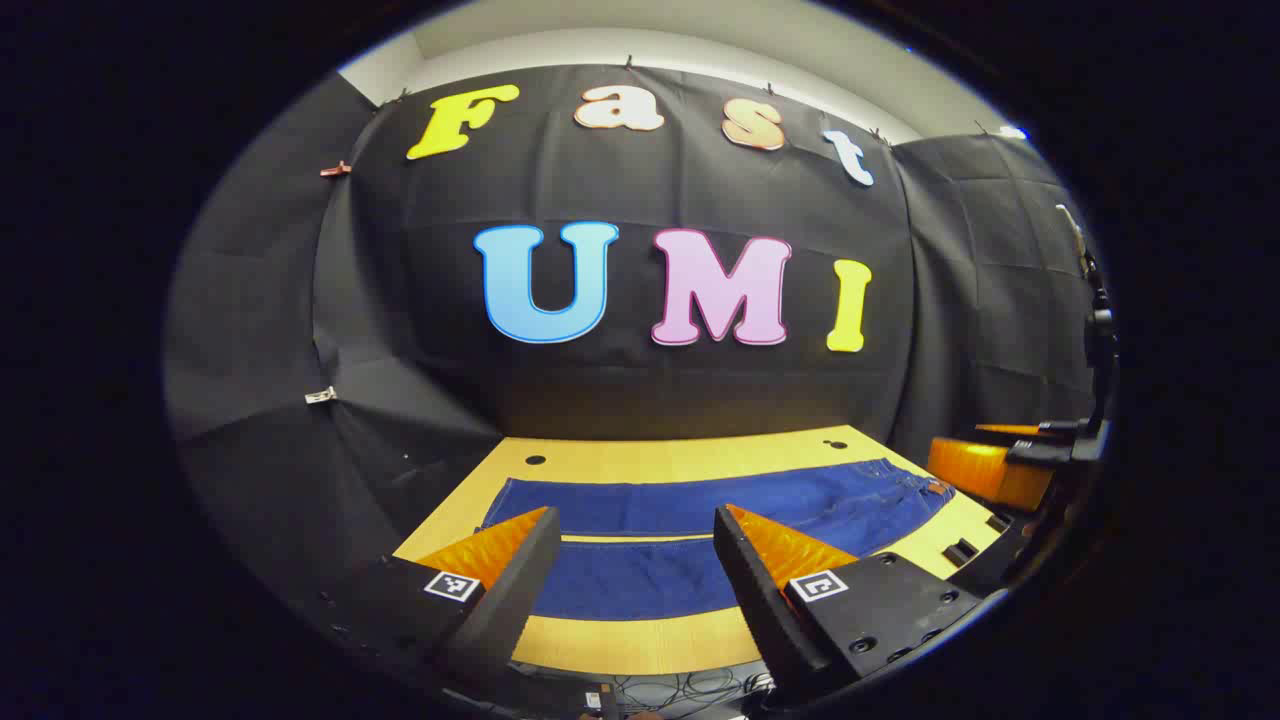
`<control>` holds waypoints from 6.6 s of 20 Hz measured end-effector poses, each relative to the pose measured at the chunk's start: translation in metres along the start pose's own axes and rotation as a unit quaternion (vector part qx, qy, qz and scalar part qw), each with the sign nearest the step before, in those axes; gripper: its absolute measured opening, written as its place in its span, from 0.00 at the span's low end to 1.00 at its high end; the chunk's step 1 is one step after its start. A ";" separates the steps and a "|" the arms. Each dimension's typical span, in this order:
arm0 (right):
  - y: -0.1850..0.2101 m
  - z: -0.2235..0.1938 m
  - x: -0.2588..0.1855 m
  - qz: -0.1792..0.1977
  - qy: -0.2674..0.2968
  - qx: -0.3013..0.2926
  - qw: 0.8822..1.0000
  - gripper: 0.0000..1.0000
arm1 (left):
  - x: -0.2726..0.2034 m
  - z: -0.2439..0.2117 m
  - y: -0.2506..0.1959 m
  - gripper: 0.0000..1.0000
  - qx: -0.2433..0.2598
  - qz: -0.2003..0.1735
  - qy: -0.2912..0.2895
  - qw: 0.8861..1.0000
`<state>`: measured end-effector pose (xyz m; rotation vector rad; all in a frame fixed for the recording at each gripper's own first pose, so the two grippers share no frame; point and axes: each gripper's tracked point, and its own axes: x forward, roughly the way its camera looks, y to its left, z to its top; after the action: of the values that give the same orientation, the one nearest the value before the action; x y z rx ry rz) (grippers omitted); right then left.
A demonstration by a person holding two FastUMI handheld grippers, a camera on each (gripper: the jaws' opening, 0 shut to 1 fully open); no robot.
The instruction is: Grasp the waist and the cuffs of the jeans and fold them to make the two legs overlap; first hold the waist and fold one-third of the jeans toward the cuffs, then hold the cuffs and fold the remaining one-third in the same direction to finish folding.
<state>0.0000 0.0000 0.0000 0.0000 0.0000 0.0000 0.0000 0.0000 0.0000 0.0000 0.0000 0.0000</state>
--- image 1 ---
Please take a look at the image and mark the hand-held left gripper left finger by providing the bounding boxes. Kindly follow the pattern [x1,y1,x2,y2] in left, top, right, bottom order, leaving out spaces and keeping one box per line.
[320,505,564,703]

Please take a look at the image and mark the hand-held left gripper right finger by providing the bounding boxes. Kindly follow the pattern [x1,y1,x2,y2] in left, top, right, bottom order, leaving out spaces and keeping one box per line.
[711,502,987,707]

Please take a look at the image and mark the blue jeans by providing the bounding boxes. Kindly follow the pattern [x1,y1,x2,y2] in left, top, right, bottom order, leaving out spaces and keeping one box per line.
[480,458,957,622]

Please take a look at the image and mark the black backdrop cloth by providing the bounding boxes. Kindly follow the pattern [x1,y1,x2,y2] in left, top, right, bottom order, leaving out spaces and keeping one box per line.
[165,63,1101,641]

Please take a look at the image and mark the tangle of black cables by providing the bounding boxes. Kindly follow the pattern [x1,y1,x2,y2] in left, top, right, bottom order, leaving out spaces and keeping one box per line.
[608,667,777,717]

